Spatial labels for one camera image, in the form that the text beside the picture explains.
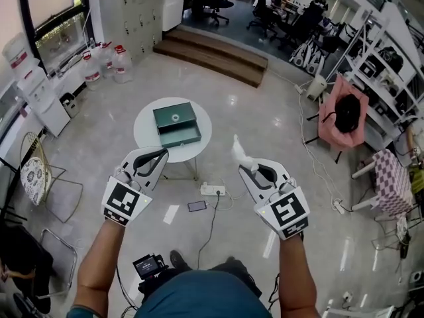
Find black waist-mounted screen device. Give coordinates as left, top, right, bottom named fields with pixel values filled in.
left=132, top=253, right=170, bottom=282

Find white metal shelving unit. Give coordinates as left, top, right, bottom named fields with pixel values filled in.
left=326, top=8, right=424, bottom=152

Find white water dispenser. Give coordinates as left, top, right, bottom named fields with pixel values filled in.
left=16, top=65, right=72, bottom=138

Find small grey waste bin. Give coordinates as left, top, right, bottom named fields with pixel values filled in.
left=59, top=92, right=81, bottom=119

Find white paper item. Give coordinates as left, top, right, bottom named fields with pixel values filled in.
left=231, top=133, right=258, bottom=173

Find clear water jug red cap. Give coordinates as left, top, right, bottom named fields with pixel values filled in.
left=111, top=44, right=134, bottom=85
left=95, top=40, right=115, bottom=79
left=80, top=50, right=102, bottom=91

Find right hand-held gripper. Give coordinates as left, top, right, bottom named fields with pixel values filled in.
left=238, top=158, right=311, bottom=241

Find person's right forearm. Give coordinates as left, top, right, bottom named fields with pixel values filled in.
left=277, top=232, right=321, bottom=318

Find black power cable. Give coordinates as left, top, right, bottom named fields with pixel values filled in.
left=197, top=190, right=222, bottom=271

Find brown wooden steps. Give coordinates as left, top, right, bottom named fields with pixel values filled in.
left=152, top=28, right=269, bottom=89

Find gold wire chair floral cushion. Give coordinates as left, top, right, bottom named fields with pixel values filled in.
left=19, top=131, right=84, bottom=224

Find person's teal shirt torso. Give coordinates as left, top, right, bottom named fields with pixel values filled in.
left=66, top=269, right=273, bottom=318

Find large dispenser water bottle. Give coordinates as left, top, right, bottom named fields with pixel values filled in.
left=1, top=32, right=38, bottom=81

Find black helmet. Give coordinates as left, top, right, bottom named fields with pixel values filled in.
left=333, top=93, right=362, bottom=134

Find person's left forearm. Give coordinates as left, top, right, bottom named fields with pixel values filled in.
left=71, top=217, right=127, bottom=311

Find white and black equipment pile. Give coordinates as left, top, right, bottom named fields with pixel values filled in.
left=288, top=37, right=328, bottom=76

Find black framed window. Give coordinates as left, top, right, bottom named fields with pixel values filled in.
left=18, top=0, right=92, bottom=76

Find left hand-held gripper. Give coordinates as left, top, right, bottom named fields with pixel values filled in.
left=101, top=147, right=170, bottom=227

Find chrome tube chair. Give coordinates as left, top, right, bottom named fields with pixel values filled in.
left=35, top=227, right=79, bottom=299

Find green box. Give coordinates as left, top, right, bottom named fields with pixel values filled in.
left=152, top=101, right=203, bottom=149

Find grey metal lockers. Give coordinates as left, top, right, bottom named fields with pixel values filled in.
left=98, top=0, right=166, bottom=64

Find round white side table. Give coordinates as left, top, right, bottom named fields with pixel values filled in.
left=133, top=97, right=213, bottom=182

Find small white floor appliance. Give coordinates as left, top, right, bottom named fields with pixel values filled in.
left=305, top=74, right=328, bottom=101

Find person's black trousers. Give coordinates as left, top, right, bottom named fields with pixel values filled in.
left=138, top=258, right=263, bottom=303

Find person's left black shoe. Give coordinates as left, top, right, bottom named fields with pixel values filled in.
left=169, top=250, right=193, bottom=273

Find pink chair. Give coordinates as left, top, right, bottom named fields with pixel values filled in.
left=306, top=74, right=370, bottom=164

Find checkered cloth covered stool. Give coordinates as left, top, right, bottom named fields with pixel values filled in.
left=350, top=148, right=415, bottom=218

